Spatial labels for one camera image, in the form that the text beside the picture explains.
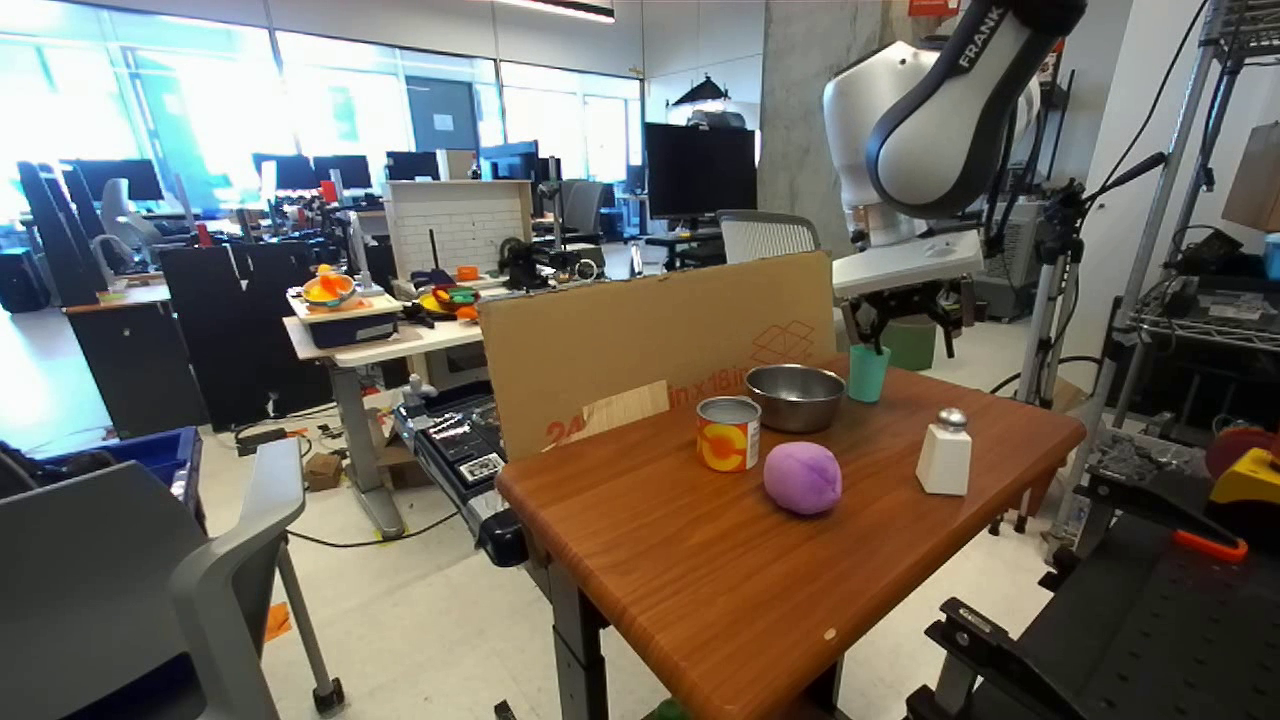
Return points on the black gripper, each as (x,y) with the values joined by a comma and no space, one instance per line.
(909,305)

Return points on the blue plastic bin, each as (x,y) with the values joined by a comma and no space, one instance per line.
(145,455)

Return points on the tin can with fruit label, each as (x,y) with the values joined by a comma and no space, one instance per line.
(728,438)

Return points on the white desk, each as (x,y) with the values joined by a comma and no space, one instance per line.
(380,349)

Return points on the white chair back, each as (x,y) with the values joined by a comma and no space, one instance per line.
(765,236)

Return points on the white air cooler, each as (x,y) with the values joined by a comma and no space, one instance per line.
(1015,274)

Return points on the dark gray office chair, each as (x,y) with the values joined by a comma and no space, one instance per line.
(81,587)

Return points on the black table leg frame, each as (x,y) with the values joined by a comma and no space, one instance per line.
(579,644)

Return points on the light gray wheeled chair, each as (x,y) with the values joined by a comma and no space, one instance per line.
(235,573)

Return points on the yellow emergency stop box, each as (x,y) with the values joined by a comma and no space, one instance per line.
(1251,481)

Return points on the brown desk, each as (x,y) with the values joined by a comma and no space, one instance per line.
(135,360)

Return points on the large black monitor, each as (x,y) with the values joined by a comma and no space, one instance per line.
(697,169)

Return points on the black camera on tripod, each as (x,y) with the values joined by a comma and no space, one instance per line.
(1061,243)

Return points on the metal bowl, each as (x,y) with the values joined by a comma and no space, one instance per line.
(796,401)

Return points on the small green floor object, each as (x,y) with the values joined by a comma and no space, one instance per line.
(666,709)

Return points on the green box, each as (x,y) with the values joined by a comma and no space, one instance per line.
(912,349)

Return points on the metal equipment rack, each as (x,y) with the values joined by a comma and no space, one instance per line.
(1202,316)

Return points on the white salt shaker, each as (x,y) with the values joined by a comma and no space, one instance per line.
(945,463)

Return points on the black equipment case with labels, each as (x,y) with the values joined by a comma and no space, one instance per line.
(460,446)

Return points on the black tray with orange toys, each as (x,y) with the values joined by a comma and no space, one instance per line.
(341,305)

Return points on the purple ball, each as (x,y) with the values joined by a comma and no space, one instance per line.
(802,481)

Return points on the teal plastic cup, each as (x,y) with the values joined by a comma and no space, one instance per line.
(869,379)

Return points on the white board panel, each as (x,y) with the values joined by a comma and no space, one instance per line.
(460,227)

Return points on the black cabinet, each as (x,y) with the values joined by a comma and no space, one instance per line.
(244,335)

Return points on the small wheeled robot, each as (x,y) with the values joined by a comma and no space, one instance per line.
(551,260)

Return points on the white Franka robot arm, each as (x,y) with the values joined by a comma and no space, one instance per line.
(932,134)

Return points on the colourful toys pile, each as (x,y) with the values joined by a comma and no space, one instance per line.
(446,303)

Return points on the brown cardboard panel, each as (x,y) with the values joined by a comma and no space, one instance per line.
(641,344)

